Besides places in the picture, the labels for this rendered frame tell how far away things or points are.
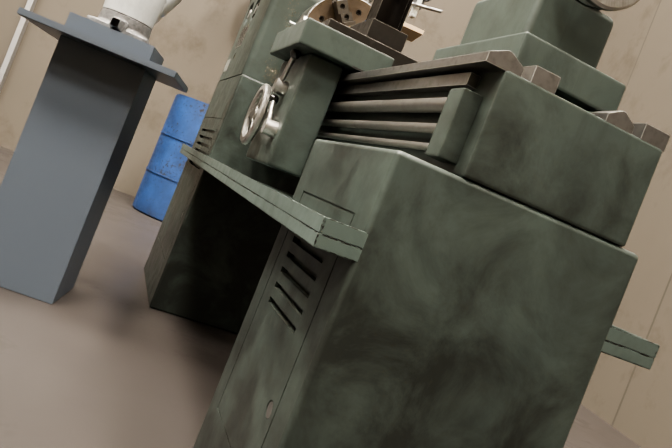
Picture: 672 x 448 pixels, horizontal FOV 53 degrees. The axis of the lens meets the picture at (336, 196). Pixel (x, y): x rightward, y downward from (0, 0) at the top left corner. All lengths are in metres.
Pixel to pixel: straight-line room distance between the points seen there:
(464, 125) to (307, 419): 0.45
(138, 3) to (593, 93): 1.41
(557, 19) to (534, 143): 0.24
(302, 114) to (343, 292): 0.67
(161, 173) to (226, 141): 2.35
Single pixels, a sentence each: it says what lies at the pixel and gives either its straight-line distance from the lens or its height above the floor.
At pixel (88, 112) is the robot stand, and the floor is 0.55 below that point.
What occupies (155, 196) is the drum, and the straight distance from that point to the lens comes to 4.66.
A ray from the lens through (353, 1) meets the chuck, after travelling 2.32.
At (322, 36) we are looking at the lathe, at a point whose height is 0.90.
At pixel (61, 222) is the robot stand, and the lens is 2.07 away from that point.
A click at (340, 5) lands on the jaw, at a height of 1.17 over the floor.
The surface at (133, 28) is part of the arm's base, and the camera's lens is 2.11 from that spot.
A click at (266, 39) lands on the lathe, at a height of 1.01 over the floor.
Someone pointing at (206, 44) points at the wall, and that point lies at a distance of 5.54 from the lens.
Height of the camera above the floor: 0.59
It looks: level
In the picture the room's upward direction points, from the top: 22 degrees clockwise
